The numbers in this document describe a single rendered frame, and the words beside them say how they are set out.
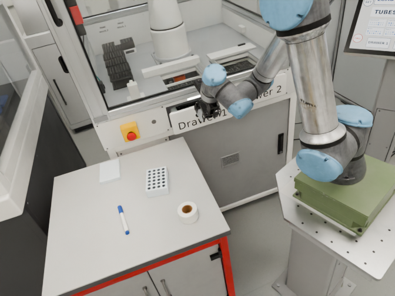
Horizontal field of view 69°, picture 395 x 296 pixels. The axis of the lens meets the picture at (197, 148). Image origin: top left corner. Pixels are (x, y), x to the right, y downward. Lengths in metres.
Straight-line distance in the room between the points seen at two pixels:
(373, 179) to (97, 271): 0.92
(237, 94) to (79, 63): 0.62
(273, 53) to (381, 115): 1.09
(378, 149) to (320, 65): 1.36
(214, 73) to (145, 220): 0.57
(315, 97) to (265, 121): 0.89
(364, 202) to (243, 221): 1.09
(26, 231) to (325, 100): 1.28
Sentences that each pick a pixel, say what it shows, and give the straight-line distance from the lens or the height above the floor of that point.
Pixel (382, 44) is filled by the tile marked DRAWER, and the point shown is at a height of 1.00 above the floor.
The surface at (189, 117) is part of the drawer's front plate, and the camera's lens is 1.30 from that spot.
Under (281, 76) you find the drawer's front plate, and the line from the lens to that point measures 1.49.
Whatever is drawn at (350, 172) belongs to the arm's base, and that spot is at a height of 0.90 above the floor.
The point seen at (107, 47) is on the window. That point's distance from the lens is 1.22.
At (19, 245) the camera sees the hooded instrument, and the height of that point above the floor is 0.57.
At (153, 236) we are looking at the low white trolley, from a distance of 1.04.
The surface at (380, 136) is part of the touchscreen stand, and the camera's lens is 1.98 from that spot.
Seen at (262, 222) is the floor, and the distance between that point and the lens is 1.96.
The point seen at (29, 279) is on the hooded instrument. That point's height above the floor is 0.32.
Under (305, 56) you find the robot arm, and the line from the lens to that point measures 0.71.
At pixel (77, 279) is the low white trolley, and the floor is 0.76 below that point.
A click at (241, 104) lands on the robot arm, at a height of 1.11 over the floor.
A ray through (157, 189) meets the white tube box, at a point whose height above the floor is 0.80.
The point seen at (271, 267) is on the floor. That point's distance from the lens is 1.80.
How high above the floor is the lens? 1.59
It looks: 39 degrees down
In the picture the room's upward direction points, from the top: 11 degrees counter-clockwise
